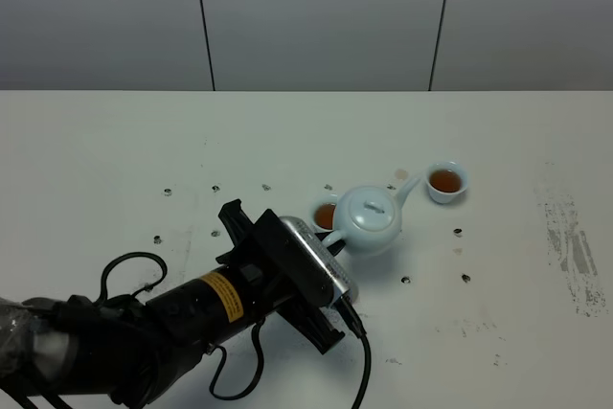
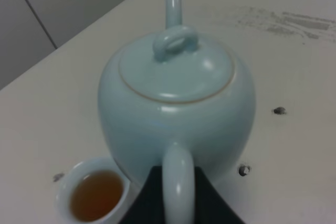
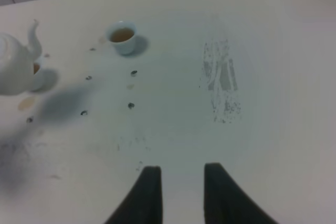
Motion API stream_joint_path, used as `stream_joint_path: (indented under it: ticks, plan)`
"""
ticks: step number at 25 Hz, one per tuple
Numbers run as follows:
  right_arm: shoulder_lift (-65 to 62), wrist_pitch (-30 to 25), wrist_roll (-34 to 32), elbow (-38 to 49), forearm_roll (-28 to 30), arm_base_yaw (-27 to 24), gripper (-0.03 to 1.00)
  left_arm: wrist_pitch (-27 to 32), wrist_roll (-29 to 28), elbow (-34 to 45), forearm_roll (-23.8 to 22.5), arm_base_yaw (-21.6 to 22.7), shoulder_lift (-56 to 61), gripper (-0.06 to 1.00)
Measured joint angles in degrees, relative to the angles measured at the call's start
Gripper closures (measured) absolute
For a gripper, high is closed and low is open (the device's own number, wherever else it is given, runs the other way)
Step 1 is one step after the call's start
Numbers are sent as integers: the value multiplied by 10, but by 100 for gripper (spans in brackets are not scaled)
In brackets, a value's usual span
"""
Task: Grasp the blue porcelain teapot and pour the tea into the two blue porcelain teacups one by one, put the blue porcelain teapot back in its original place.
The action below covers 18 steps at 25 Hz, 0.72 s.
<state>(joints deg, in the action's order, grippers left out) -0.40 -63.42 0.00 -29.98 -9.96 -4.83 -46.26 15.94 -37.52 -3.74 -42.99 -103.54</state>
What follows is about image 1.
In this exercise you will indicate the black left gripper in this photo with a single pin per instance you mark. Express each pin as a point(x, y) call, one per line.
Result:
point(272, 271)

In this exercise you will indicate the pale blue porcelain teapot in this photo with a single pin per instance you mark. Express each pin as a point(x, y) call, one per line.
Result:
point(368, 218)

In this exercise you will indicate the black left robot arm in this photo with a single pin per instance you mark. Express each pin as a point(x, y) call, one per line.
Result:
point(134, 351)

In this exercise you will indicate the near pale blue teacup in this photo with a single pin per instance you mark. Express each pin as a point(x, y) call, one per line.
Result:
point(323, 215)

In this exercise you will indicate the pale blue teacup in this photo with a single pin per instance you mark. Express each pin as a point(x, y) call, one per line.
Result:
point(323, 215)
point(446, 181)

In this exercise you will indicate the far pale blue teacup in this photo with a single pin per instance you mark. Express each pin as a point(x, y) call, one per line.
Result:
point(446, 181)

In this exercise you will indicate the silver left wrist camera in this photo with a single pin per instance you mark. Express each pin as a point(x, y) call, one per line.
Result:
point(343, 285)

